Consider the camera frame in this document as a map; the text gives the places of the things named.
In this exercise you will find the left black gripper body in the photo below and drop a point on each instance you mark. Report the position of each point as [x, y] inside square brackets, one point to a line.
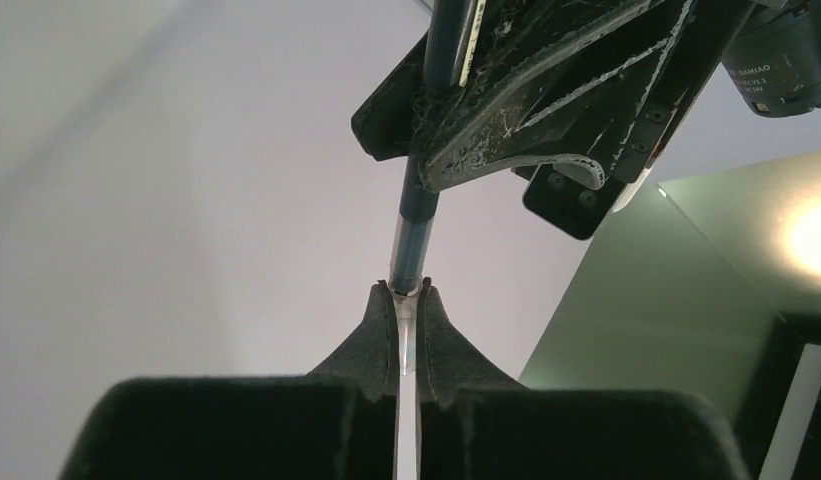
[709, 30]

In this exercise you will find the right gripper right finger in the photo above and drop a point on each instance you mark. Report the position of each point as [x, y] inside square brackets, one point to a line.
[477, 422]

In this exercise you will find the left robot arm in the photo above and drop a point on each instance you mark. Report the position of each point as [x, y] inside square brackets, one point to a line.
[774, 61]

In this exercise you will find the black gel pen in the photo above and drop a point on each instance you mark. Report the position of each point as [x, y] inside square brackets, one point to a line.
[450, 45]

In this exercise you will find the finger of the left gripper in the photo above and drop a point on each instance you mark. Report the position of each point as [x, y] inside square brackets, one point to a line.
[410, 104]
[564, 77]

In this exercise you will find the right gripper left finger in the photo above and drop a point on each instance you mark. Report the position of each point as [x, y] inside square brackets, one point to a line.
[338, 421]

